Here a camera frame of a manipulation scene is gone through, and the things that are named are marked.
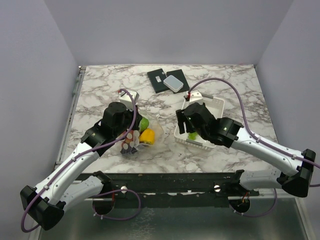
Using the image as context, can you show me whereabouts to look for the green toy grapes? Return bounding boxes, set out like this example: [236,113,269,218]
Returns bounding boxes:
[188,132,198,141]

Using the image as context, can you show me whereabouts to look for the purple toy eggplant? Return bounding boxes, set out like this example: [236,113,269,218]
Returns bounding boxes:
[120,142,138,156]

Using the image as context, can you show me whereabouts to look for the white perforated plastic basket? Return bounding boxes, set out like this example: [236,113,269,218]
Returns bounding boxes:
[174,90,225,150]

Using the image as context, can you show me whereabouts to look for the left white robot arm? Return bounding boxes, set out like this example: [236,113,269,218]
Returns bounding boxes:
[20,102,143,233]

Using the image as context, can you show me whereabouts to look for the clear polka dot zip bag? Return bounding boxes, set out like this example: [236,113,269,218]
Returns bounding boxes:
[117,112,164,156]

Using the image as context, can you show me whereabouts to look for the aluminium rail left edge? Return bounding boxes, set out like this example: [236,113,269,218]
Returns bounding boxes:
[54,65,87,166]

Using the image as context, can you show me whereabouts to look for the black flat box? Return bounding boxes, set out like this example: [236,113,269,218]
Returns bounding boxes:
[163,69,190,94]

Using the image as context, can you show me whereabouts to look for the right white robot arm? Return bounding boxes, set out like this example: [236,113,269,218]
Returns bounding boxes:
[175,102,316,198]

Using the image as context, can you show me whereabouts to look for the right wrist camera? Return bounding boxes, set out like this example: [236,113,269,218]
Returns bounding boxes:
[184,90,204,106]

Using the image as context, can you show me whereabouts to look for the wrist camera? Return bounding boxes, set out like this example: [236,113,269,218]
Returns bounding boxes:
[119,90,140,111]
[184,90,204,106]

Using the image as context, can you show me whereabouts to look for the black box with label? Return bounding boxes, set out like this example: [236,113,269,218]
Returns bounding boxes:
[147,68,169,94]

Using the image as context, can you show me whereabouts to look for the white grey small device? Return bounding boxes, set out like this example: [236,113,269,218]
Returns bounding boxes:
[163,75,184,93]

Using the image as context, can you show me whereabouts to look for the yellow toy bell pepper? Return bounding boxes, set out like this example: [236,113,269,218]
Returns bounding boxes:
[139,128,156,145]

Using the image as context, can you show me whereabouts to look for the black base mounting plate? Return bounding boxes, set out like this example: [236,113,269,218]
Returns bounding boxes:
[74,171,276,210]

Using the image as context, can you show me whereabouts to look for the green toy citrus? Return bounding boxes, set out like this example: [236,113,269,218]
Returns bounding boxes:
[139,117,150,133]

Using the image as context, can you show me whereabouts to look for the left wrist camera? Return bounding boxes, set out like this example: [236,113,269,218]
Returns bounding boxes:
[119,90,140,111]

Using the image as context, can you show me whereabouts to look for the red yellow toy fruit cluster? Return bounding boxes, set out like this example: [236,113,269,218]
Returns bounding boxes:
[121,135,135,151]

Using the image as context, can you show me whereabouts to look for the aluminium extrusion right front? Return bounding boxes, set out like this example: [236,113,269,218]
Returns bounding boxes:
[257,188,297,199]

